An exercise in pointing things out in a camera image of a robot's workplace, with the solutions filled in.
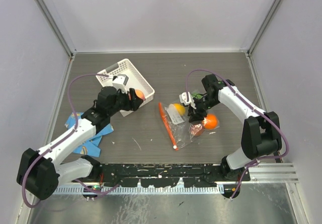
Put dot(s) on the fake orange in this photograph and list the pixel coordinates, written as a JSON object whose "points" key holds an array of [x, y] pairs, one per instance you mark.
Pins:
{"points": [[210, 122]]}

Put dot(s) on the clear zip top bag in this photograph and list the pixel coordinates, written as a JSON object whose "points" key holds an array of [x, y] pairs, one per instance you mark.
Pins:
{"points": [[178, 127]]}

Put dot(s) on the white perforated plastic basket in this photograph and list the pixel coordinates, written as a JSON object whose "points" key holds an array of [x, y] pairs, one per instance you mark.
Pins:
{"points": [[135, 78]]}

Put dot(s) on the blue patterned cloth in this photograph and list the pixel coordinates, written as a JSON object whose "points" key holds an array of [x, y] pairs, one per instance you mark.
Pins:
{"points": [[91, 146]]}

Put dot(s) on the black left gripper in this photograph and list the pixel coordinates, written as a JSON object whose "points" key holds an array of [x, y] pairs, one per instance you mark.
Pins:
{"points": [[132, 101]]}

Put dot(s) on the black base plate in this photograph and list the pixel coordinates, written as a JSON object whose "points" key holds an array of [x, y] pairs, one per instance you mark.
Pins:
{"points": [[164, 175]]}

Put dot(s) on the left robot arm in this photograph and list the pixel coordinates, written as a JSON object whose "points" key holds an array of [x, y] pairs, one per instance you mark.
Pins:
{"points": [[42, 171]]}

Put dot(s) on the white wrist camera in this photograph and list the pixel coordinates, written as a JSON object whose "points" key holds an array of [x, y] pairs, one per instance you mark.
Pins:
{"points": [[119, 82], [187, 100]]}

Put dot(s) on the fake green watermelon piece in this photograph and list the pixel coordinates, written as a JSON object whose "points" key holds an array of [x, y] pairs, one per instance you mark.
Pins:
{"points": [[196, 95]]}

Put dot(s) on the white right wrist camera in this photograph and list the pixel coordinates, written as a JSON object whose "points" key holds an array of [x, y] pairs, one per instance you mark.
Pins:
{"points": [[187, 100]]}

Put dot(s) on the blue slotted cable duct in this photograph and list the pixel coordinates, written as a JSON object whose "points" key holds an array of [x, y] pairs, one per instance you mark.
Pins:
{"points": [[179, 189]]}

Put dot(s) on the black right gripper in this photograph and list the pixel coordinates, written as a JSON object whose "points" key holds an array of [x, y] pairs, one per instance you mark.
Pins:
{"points": [[195, 115]]}

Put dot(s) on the aluminium frame rail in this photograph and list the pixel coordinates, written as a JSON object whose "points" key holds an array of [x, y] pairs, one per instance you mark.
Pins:
{"points": [[273, 173]]}

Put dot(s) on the fake brown passion fruit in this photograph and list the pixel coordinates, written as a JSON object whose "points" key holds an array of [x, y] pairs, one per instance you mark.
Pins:
{"points": [[196, 130]]}

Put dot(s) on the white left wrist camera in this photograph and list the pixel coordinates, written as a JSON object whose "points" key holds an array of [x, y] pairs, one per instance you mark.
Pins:
{"points": [[119, 82]]}

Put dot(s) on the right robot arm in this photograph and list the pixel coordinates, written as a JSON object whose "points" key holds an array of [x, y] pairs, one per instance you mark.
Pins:
{"points": [[261, 130]]}

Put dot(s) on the fake peach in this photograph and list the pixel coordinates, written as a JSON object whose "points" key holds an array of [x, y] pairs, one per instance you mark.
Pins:
{"points": [[140, 94]]}

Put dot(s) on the fake yellow lemon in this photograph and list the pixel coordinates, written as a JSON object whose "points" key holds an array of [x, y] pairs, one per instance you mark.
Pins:
{"points": [[180, 109]]}

